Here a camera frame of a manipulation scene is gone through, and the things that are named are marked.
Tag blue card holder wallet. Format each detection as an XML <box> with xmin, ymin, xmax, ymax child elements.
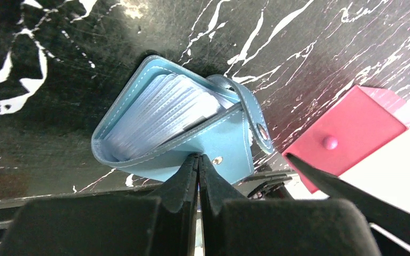
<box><xmin>91</xmin><ymin>55</ymin><xmax>274</xmax><ymax>184</ymax></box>

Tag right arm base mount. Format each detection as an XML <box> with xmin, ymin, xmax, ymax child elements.
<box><xmin>233</xmin><ymin>171</ymin><xmax>297</xmax><ymax>200</ymax></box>

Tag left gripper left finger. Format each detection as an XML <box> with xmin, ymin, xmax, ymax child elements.
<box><xmin>0</xmin><ymin>154</ymin><xmax>200</xmax><ymax>255</ymax></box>

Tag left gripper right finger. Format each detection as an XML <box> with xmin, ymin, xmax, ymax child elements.
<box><xmin>198</xmin><ymin>155</ymin><xmax>381</xmax><ymax>255</ymax></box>

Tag pink plastic box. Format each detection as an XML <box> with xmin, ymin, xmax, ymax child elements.
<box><xmin>282</xmin><ymin>85</ymin><xmax>410</xmax><ymax>176</ymax></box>

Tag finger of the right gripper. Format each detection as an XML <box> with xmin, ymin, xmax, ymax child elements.
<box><xmin>286</xmin><ymin>153</ymin><xmax>410</xmax><ymax>245</ymax></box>

